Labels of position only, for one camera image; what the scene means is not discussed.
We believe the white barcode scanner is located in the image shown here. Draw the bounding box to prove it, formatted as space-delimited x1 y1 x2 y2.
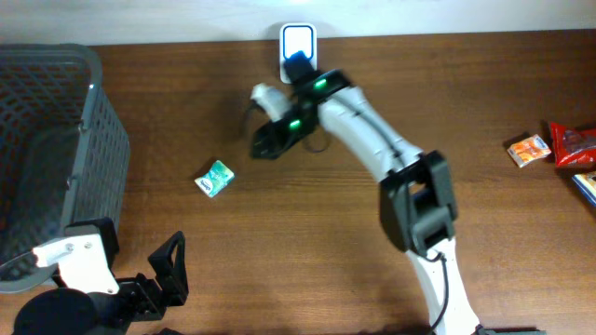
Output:
278 22 318 84

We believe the grey plastic basket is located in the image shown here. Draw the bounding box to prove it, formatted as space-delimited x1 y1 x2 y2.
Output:
1 44 130 294

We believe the yellow snack bag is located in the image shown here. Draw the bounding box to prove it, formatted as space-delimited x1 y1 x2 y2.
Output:
572 171 596 207

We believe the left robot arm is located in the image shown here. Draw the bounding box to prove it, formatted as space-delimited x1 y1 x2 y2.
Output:
13 231 189 334

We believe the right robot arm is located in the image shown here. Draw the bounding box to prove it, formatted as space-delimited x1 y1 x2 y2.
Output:
251 52 491 335

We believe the green tissue pack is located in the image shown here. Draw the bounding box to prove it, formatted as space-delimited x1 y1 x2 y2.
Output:
195 160 235 198

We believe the red Hacks candy bag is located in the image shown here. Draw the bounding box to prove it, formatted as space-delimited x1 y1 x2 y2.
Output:
549 122 595 168

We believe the orange tissue pack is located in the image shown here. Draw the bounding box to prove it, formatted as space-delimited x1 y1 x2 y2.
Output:
507 134 551 168

